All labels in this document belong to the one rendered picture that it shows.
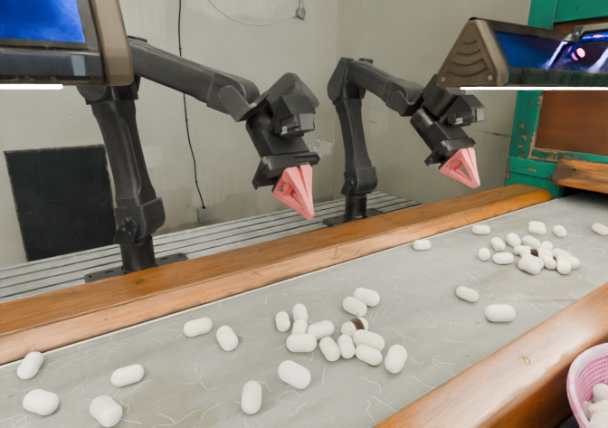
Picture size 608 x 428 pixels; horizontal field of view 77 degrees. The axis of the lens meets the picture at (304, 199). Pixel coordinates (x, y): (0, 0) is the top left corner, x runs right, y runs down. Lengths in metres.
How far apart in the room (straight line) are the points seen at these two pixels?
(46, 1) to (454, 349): 0.49
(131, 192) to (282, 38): 2.17
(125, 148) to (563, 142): 1.11
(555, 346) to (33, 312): 0.63
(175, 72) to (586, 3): 1.02
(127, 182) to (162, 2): 1.82
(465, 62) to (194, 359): 0.45
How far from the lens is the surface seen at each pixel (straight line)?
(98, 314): 0.58
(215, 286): 0.60
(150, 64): 0.73
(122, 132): 0.78
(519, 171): 1.34
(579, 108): 1.28
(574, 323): 0.59
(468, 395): 0.43
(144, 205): 0.79
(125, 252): 0.84
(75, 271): 0.96
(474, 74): 0.48
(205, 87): 0.67
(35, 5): 0.26
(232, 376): 0.46
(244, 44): 2.67
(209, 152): 2.58
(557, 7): 1.32
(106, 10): 0.26
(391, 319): 0.55
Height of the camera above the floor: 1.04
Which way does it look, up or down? 16 degrees down
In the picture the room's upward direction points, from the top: straight up
